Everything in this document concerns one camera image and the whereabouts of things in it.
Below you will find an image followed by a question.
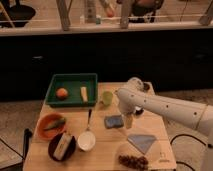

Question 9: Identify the white box on plate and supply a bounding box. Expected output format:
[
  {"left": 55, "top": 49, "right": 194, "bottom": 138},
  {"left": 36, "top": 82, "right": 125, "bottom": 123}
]
[{"left": 53, "top": 133, "right": 72, "bottom": 160}]

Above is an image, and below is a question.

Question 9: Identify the blue folded cloth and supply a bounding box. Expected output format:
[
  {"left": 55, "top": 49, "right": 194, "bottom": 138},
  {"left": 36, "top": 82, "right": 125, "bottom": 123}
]
[{"left": 127, "top": 134, "right": 156, "bottom": 154}]

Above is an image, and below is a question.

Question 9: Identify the orange bowl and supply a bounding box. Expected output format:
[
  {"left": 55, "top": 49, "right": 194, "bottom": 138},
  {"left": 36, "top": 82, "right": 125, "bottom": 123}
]
[{"left": 37, "top": 113, "right": 66, "bottom": 140}]

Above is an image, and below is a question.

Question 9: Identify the yellow banana piece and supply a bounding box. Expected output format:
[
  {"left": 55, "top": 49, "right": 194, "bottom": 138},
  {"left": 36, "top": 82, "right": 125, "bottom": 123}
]
[{"left": 80, "top": 87, "right": 88, "bottom": 102}]

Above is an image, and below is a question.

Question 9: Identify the brown grape bunch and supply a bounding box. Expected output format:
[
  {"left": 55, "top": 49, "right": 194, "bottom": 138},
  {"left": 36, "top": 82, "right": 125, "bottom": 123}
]
[{"left": 118, "top": 155, "right": 148, "bottom": 171}]

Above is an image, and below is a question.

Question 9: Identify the black clamp handle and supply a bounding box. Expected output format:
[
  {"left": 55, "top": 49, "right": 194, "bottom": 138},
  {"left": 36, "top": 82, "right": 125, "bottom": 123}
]
[{"left": 23, "top": 129, "right": 33, "bottom": 158}]

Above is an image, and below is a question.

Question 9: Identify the blue sponge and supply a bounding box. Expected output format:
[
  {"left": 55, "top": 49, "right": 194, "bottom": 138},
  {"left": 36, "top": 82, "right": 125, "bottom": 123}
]
[{"left": 104, "top": 115, "right": 124, "bottom": 129}]

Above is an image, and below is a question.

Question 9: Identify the white handled dish brush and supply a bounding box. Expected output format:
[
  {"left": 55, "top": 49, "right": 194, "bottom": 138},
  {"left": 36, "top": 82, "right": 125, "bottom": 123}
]
[{"left": 134, "top": 107, "right": 144, "bottom": 116}]

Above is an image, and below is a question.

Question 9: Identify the green plastic cup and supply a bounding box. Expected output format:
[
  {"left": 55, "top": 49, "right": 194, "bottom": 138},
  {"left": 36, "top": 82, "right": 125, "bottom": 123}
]
[{"left": 101, "top": 91, "right": 113, "bottom": 106}]

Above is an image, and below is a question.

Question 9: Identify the black cable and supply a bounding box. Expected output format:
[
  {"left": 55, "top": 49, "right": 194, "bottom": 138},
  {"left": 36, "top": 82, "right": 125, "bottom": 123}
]
[{"left": 170, "top": 133, "right": 213, "bottom": 171}]

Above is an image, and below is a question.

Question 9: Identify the white ladle spoon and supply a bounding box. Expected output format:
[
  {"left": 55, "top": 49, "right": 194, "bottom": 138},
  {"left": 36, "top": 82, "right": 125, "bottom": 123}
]
[{"left": 77, "top": 110, "right": 96, "bottom": 151}]

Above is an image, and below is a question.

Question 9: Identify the metal cup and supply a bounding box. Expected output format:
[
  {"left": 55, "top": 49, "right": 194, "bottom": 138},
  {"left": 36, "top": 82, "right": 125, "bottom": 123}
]
[{"left": 143, "top": 83, "right": 150, "bottom": 92}]

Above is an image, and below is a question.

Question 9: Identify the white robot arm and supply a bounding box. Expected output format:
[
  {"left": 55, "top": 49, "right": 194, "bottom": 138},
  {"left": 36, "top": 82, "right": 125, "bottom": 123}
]
[{"left": 115, "top": 77, "right": 213, "bottom": 171}]

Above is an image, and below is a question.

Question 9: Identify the green plastic tray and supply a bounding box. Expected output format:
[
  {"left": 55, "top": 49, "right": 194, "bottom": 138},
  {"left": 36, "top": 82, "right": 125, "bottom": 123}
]
[{"left": 45, "top": 73, "right": 98, "bottom": 107}]

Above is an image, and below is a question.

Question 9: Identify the green vegetable toy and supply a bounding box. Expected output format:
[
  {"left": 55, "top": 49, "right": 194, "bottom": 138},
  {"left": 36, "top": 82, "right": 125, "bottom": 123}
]
[{"left": 44, "top": 117, "right": 66, "bottom": 131}]

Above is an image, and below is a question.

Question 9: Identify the orange fruit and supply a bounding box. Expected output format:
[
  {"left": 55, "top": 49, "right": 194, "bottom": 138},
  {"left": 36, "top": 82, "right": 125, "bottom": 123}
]
[{"left": 56, "top": 88, "right": 68, "bottom": 100}]

